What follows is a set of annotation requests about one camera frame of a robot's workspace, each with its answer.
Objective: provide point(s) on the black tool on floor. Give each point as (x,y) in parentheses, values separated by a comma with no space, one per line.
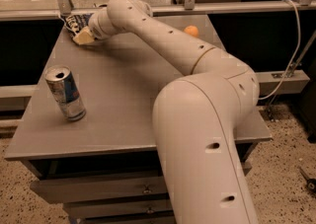
(310,183)

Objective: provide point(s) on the orange fruit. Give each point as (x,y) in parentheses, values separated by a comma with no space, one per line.
(192,31)

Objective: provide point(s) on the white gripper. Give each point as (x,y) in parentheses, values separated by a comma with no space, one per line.
(93,26)

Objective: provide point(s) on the blue chip bag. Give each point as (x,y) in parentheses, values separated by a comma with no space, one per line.
(75,23)

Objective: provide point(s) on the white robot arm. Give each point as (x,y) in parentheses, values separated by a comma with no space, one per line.
(194,117)

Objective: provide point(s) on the grey drawer cabinet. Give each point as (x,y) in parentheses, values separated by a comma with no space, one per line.
(105,167)

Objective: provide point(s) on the silver blue drink can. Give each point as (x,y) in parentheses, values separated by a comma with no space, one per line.
(62,85)

